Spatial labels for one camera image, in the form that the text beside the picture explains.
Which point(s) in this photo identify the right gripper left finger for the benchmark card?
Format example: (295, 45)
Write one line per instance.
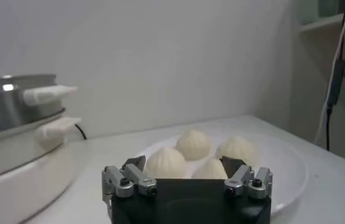
(139, 179)

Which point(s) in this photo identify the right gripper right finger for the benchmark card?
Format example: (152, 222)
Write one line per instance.
(239, 179)

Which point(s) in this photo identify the white steamed baozi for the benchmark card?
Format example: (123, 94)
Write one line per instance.
(194, 144)
(239, 150)
(165, 164)
(210, 170)

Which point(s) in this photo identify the white round plate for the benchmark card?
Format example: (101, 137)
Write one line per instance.
(282, 170)

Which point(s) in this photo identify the cream electric cooker base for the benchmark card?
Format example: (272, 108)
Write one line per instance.
(23, 182)

